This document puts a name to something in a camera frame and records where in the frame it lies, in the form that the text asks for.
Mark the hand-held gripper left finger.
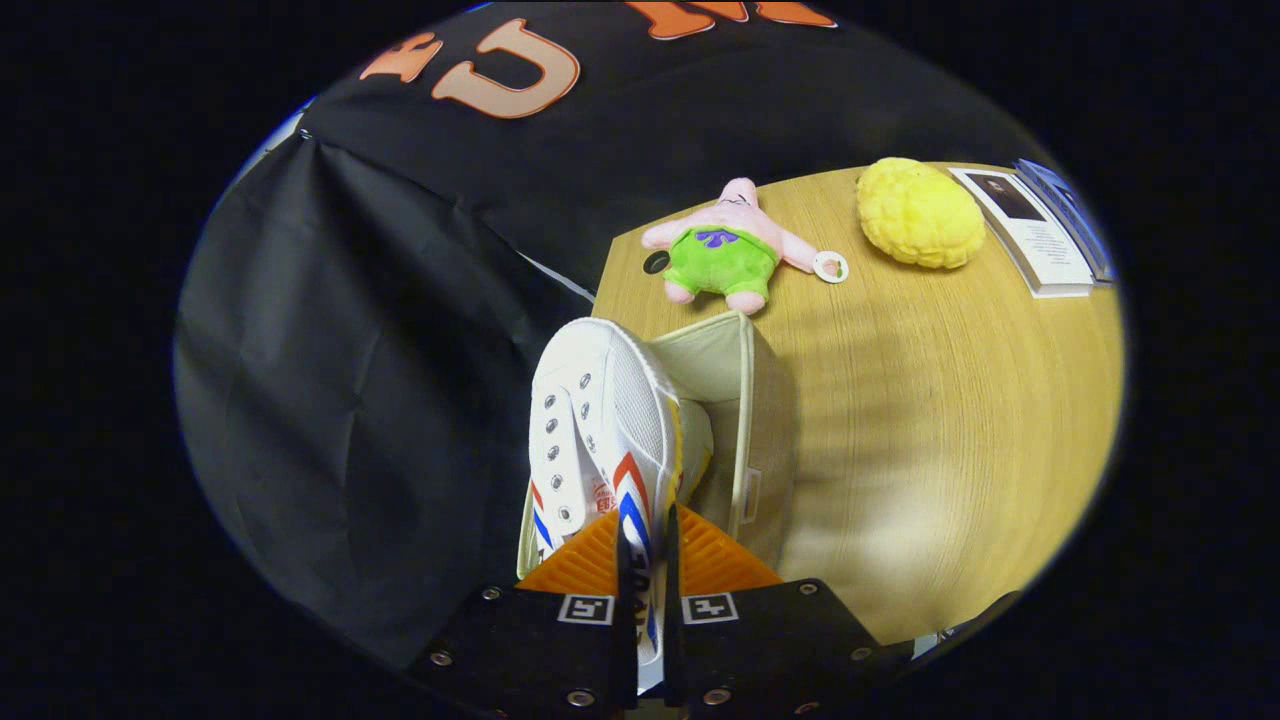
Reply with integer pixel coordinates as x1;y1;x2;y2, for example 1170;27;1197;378
410;508;641;716

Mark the blue book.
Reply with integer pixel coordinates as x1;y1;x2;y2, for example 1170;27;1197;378
1012;158;1115;284

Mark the white book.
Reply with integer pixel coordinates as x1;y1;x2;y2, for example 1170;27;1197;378
948;167;1098;300

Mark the cream fabric storage box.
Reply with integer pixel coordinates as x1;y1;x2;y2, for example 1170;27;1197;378
515;310;766;581

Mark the yellow plush toy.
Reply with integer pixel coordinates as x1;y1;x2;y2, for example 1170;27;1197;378
856;157;988;271

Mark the pink star plush toy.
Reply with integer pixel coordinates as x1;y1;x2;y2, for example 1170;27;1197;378
640;177;851;316

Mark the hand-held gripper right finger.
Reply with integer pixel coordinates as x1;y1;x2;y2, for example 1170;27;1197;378
662;503;916;719

